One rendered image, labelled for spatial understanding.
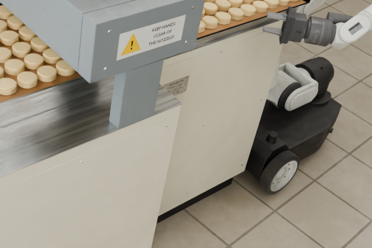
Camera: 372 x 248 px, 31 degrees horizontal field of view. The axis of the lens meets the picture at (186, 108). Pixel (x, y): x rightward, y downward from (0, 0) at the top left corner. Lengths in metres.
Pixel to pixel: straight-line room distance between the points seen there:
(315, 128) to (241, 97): 0.69
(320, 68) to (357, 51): 0.98
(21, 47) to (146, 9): 0.43
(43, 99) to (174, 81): 0.52
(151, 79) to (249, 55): 0.70
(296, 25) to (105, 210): 0.83
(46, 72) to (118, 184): 0.37
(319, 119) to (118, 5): 1.73
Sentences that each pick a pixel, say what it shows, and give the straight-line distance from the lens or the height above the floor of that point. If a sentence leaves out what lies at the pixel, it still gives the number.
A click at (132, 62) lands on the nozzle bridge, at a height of 1.04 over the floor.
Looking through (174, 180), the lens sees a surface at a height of 0.25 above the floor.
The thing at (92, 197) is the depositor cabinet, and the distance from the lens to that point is 1.82.
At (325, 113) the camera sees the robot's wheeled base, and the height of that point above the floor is 0.17.
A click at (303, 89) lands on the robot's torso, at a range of 2.95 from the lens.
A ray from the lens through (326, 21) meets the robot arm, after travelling 2.16.
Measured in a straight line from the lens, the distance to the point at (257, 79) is 2.44.
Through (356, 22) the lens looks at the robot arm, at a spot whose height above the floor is 0.98.
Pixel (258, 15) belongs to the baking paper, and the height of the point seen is 0.90.
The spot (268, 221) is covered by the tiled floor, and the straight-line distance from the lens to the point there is 2.76.
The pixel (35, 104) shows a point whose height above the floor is 0.88.
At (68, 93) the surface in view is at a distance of 1.74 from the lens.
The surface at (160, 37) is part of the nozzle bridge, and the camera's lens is 1.60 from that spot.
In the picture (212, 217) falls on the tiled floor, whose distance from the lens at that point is 2.70.
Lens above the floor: 1.92
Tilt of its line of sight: 37 degrees down
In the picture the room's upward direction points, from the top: 12 degrees clockwise
